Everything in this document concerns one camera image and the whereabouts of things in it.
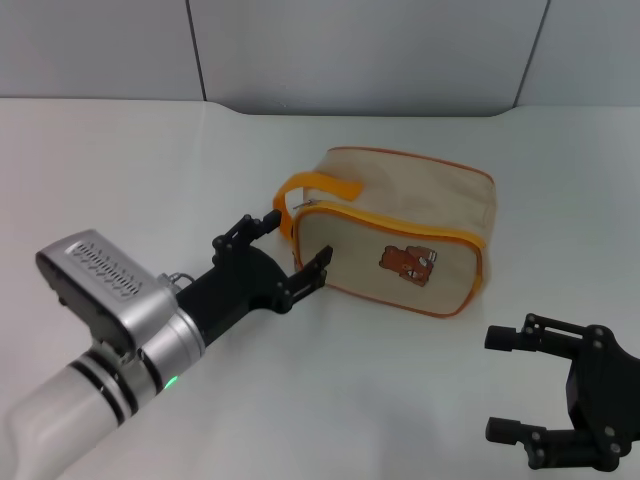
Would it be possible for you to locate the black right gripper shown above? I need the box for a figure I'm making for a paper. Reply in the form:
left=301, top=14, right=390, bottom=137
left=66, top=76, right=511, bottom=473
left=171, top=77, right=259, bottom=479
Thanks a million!
left=483, top=312, right=640, bottom=474

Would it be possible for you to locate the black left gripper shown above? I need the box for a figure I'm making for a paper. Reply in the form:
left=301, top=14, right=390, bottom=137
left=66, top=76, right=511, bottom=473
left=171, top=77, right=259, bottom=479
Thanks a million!
left=174, top=208, right=335, bottom=347

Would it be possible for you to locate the beige food bag orange trim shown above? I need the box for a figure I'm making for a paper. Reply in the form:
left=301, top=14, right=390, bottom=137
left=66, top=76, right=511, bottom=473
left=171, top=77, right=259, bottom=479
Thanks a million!
left=272, top=146, right=497, bottom=320

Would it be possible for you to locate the silver connector with grey cable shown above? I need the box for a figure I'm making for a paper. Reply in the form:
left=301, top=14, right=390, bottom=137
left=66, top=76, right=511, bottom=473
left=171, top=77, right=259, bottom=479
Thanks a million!
left=158, top=271, right=194, bottom=292

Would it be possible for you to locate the silver vented wrist camera box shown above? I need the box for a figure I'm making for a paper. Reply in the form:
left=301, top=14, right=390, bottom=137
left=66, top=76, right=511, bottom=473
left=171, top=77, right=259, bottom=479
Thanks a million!
left=34, top=229, right=177, bottom=354

